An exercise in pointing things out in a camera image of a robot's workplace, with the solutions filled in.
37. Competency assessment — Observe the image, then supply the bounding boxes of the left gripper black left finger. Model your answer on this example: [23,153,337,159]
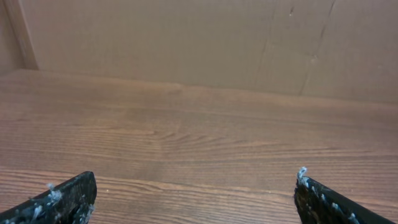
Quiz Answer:
[1,171,97,224]

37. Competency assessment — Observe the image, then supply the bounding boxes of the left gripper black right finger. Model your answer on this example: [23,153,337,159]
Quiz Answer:
[294,167,394,224]

